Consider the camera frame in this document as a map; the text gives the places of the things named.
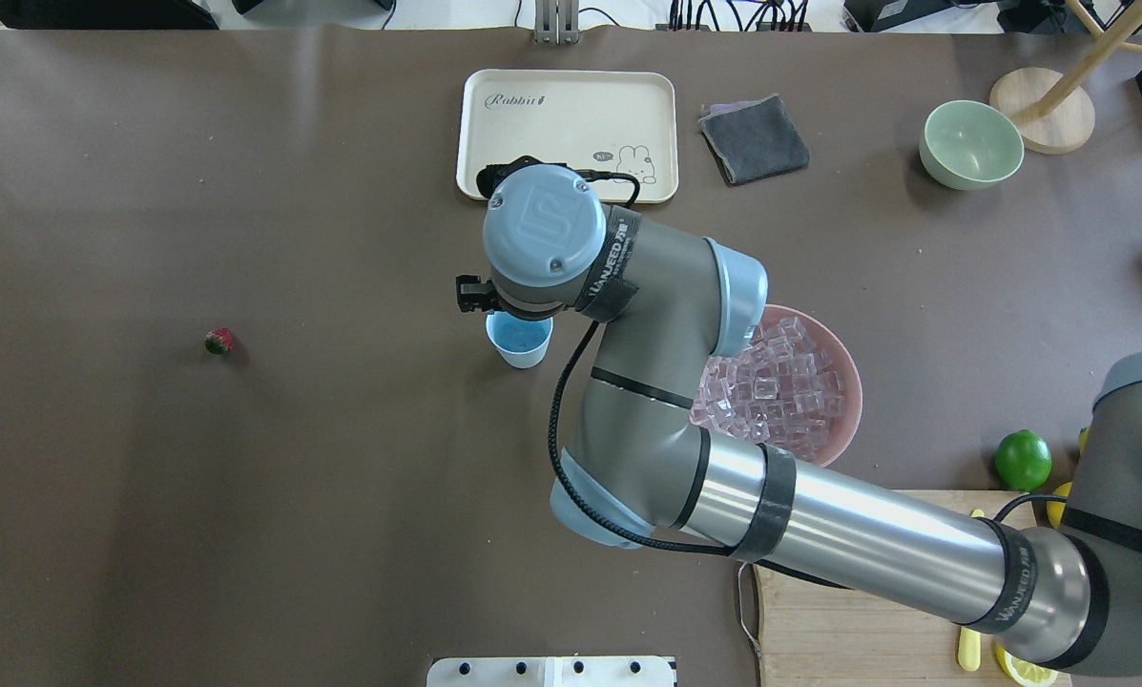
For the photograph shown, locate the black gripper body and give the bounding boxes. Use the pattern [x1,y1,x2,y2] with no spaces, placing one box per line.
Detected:
[455,156,571,316]

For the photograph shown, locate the red strawberry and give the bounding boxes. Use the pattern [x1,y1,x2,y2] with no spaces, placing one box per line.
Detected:
[203,328,236,356]

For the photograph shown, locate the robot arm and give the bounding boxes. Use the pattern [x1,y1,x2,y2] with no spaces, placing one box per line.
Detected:
[456,156,1142,677]

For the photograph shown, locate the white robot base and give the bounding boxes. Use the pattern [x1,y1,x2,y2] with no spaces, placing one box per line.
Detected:
[426,654,679,686]

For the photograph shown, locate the light blue cup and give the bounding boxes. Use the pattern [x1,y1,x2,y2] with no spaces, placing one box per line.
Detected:
[485,310,554,369]

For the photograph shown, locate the clear ice cubes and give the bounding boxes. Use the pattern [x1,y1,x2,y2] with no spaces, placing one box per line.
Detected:
[693,317,846,459]

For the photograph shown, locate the wooden cup stand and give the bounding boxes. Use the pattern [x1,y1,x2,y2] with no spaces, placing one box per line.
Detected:
[989,1,1142,154]

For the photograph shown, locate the cream rabbit tray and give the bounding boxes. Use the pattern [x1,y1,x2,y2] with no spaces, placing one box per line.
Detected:
[455,68,679,204]

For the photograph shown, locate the grey folded cloth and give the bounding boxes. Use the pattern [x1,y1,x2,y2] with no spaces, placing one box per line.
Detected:
[698,92,811,186]

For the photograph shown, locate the pink bowl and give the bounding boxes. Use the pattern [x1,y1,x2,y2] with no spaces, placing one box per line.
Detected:
[690,304,863,468]

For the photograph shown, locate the wooden cutting board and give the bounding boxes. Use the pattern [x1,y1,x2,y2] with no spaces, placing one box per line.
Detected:
[737,488,1072,687]

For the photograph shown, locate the green bowl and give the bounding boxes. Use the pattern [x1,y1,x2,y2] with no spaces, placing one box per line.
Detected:
[919,100,1026,191]

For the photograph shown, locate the green lime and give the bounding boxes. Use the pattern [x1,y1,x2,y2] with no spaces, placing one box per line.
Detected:
[994,429,1053,492]

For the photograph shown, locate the yellow plastic knife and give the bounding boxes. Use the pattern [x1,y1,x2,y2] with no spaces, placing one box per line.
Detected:
[956,627,982,673]

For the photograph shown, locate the lemon half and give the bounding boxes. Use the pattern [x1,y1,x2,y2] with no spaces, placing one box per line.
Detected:
[992,642,1060,687]

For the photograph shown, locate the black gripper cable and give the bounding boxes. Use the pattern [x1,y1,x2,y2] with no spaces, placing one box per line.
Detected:
[547,167,1068,556]

